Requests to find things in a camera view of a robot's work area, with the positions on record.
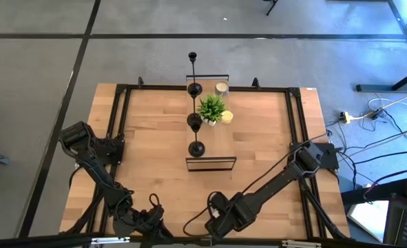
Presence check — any beige cable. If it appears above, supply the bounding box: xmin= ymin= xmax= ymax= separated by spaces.
xmin=349 ymin=87 xmax=407 ymax=121
xmin=340 ymin=123 xmax=407 ymax=154

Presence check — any black desk foot bar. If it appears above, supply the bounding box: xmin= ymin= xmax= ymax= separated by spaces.
xmin=356 ymin=65 xmax=407 ymax=93

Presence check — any silver metal bracket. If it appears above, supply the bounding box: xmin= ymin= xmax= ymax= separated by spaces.
xmin=91 ymin=236 xmax=131 ymax=245
xmin=281 ymin=240 xmax=322 ymax=248

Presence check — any black desk leg frame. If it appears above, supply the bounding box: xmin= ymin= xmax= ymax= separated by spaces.
xmin=388 ymin=0 xmax=407 ymax=66

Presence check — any white cable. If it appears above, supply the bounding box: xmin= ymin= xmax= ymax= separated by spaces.
xmin=367 ymin=97 xmax=392 ymax=111

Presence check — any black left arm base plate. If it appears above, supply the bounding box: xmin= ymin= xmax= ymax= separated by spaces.
xmin=75 ymin=136 xmax=125 ymax=165

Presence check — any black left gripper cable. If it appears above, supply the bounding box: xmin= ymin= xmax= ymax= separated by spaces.
xmin=148 ymin=192 xmax=161 ymax=209

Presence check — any green artificial plant white pot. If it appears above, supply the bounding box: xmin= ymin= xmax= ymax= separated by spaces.
xmin=198 ymin=93 xmax=229 ymax=127

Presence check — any black aluminium table frame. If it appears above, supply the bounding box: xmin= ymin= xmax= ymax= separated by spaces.
xmin=60 ymin=76 xmax=351 ymax=240

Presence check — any yellow pillar candle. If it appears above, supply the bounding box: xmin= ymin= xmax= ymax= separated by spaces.
xmin=220 ymin=110 xmax=234 ymax=125

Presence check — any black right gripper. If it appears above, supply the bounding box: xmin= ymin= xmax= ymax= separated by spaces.
xmin=205 ymin=192 xmax=258 ymax=242

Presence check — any wooden shelf black metal frame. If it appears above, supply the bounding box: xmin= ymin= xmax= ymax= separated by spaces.
xmin=185 ymin=74 xmax=238 ymax=172

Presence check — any black rig crossbar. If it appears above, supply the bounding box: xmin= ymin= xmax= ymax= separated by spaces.
xmin=0 ymin=233 xmax=407 ymax=248

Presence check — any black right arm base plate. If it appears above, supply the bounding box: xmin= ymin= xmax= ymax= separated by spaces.
xmin=290 ymin=141 xmax=340 ymax=170

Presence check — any black floor cable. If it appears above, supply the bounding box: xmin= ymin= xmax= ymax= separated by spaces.
xmin=339 ymin=149 xmax=407 ymax=167

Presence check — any black chair leg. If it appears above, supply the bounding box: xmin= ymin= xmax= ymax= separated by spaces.
xmin=263 ymin=0 xmax=280 ymax=17

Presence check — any white board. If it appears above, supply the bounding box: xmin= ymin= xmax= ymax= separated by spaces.
xmin=346 ymin=200 xmax=390 ymax=242

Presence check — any black metal candlestick holder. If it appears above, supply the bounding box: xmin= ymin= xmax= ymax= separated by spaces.
xmin=187 ymin=51 xmax=203 ymax=99
xmin=188 ymin=121 xmax=206 ymax=158
xmin=187 ymin=82 xmax=204 ymax=129

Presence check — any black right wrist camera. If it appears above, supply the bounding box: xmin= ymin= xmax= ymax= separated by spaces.
xmin=208 ymin=192 xmax=232 ymax=211

